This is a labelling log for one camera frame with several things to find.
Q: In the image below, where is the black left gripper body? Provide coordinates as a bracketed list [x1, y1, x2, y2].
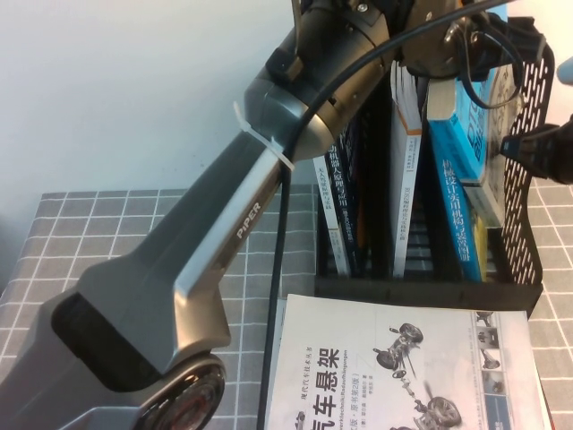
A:
[485, 12, 548, 55]

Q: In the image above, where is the white zip tie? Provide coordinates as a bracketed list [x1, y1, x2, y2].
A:
[232, 101, 297, 173]

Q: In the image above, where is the white car suspension book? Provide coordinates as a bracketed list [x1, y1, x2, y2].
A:
[262, 293, 555, 430]

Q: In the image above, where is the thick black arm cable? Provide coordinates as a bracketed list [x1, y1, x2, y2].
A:
[257, 0, 509, 430]

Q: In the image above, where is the blue and grey DTC book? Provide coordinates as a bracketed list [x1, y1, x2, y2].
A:
[452, 0, 526, 228]

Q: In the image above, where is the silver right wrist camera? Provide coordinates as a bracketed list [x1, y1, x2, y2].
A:
[556, 55, 573, 87]

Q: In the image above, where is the blue mechanical design book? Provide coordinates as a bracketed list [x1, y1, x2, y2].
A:
[426, 78, 488, 284]

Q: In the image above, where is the white book with orange stripe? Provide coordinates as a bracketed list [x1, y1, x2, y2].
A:
[388, 60, 425, 280]

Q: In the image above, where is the dark navy robot book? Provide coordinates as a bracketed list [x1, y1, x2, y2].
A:
[324, 116, 372, 266]

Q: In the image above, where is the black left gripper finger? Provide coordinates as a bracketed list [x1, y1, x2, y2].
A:
[500, 114, 573, 185]

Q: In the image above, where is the thin white paperback book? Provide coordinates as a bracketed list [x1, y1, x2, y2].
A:
[312, 153, 354, 275]

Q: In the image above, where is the black mesh book stand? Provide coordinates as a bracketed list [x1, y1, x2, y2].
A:
[312, 15, 556, 314]

